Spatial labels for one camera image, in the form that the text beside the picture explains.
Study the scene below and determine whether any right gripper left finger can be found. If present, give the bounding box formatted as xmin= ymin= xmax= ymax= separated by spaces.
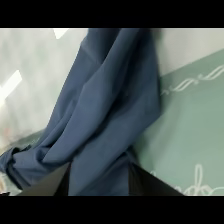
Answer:
xmin=18 ymin=162 xmax=73 ymax=197

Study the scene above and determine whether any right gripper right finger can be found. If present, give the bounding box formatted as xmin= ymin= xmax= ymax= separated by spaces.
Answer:
xmin=127 ymin=161 xmax=185 ymax=197

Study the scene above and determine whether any blue T-shirt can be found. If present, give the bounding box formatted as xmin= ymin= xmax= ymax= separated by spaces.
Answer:
xmin=0 ymin=27 xmax=165 ymax=197

